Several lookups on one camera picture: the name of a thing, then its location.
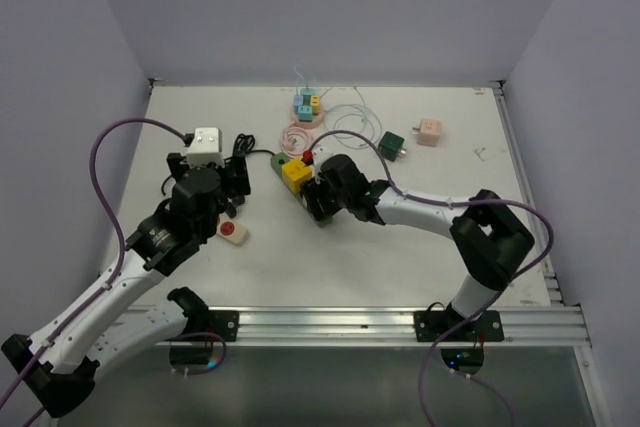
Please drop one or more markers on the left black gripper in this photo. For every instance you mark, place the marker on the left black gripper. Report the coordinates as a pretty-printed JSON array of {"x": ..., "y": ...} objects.
[{"x": 235, "y": 184}]

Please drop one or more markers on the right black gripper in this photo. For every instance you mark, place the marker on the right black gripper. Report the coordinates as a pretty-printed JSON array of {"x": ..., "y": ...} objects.
[{"x": 313, "y": 192}]

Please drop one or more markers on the yellow cube adapter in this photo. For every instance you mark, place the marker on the yellow cube adapter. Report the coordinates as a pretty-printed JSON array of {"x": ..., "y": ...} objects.
[{"x": 294, "y": 173}]

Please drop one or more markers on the beige power strip red sockets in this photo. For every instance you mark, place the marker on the beige power strip red sockets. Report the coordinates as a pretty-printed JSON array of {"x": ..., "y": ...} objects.
[{"x": 232, "y": 231}]

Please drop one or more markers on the green power strip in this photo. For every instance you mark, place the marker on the green power strip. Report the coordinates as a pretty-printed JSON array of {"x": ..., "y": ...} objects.
[{"x": 276, "y": 162}]

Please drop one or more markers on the dark green cube adapter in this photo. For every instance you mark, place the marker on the dark green cube adapter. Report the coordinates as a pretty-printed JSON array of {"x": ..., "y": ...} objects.
[{"x": 391, "y": 146}]

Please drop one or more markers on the pink cube adapter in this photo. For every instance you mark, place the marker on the pink cube adapter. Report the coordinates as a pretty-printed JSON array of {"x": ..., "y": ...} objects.
[{"x": 428, "y": 132}]

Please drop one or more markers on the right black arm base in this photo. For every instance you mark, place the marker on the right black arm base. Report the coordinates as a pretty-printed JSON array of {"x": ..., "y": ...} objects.
[{"x": 463, "y": 350}]

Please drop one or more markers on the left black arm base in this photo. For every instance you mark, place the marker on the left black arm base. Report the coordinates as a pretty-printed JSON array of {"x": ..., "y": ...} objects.
[{"x": 201, "y": 345}]

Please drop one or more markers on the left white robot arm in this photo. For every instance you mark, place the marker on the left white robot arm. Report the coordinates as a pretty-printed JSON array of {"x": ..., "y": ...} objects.
[{"x": 62, "y": 362}]

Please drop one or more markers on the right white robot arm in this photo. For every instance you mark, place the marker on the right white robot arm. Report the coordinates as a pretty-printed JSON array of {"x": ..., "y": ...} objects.
[{"x": 491, "y": 241}]

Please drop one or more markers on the blue charger cube front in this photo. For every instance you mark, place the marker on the blue charger cube front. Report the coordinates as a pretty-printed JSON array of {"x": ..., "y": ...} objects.
[{"x": 305, "y": 113}]

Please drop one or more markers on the yellow charger cube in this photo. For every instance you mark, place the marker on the yellow charger cube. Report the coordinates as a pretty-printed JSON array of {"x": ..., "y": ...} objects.
[{"x": 315, "y": 102}]

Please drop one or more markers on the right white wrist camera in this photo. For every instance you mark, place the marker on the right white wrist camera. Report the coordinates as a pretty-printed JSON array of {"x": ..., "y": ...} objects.
[{"x": 320, "y": 153}]

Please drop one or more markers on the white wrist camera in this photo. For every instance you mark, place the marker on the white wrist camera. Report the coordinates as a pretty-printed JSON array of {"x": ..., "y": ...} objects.
[
  {"x": 205, "y": 148},
  {"x": 320, "y": 153}
]

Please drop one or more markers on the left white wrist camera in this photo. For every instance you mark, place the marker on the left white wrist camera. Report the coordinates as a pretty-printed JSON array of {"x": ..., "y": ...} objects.
[{"x": 205, "y": 148}]

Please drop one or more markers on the aluminium frame rail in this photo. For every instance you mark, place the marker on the aluminium frame rail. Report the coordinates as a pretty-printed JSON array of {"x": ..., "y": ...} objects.
[{"x": 554, "y": 326}]

